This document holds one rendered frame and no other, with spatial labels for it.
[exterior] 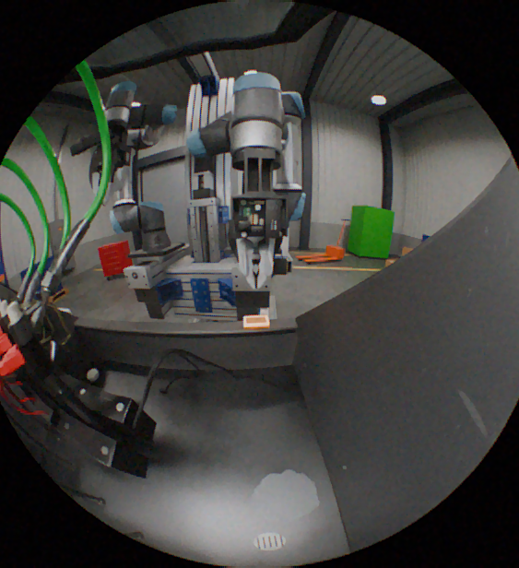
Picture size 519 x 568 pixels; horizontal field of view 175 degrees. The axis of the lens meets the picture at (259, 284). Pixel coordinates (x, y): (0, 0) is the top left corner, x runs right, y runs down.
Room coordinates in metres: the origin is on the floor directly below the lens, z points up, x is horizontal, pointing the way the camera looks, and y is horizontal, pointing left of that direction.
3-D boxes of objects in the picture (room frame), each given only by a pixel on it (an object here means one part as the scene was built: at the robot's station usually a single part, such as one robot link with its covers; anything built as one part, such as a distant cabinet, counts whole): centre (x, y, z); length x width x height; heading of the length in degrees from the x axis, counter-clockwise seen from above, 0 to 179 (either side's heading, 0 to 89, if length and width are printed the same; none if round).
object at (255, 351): (0.25, 0.22, 0.87); 0.62 x 0.04 x 0.16; 96
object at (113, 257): (3.12, 3.54, 0.43); 0.70 x 0.46 x 0.86; 113
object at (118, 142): (0.32, 0.35, 1.38); 0.09 x 0.08 x 0.12; 6
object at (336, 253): (4.35, -1.83, 0.60); 1.60 x 0.52 x 1.21; 113
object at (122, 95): (0.31, 0.35, 1.54); 0.09 x 0.08 x 0.11; 38
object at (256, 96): (0.26, 0.00, 1.35); 0.09 x 0.08 x 0.11; 165
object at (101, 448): (0.00, 0.32, 0.91); 0.34 x 0.10 x 0.15; 96
